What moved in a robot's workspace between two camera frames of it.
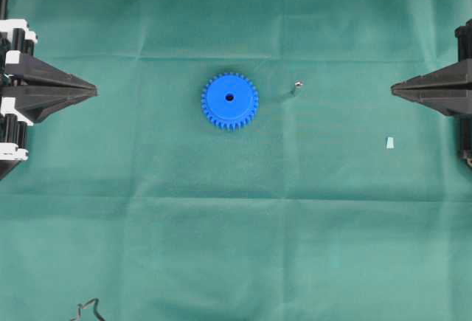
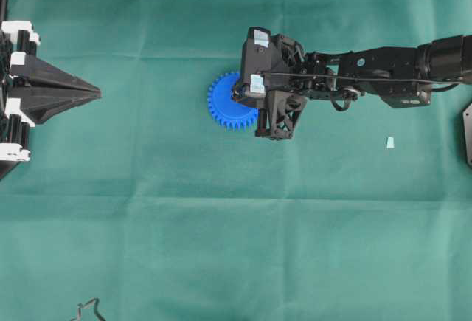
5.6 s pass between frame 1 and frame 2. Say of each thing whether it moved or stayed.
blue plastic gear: moved
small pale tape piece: stayed
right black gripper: moved
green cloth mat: stayed
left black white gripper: stayed
